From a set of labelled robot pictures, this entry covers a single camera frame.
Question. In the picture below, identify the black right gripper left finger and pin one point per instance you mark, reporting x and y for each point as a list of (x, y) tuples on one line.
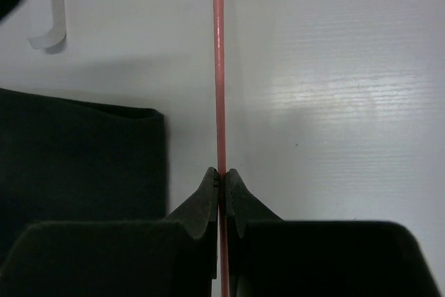
[(198, 214)]

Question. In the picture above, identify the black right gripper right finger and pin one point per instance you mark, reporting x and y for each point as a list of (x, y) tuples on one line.
[(242, 207)]

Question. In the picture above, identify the black trousers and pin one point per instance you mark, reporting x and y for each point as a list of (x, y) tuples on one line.
[(70, 160)]

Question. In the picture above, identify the pink wire hanger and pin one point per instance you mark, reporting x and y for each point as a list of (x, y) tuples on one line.
[(219, 60)]

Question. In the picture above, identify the white metal clothes rack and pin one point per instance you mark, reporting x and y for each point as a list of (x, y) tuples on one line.
[(47, 23)]

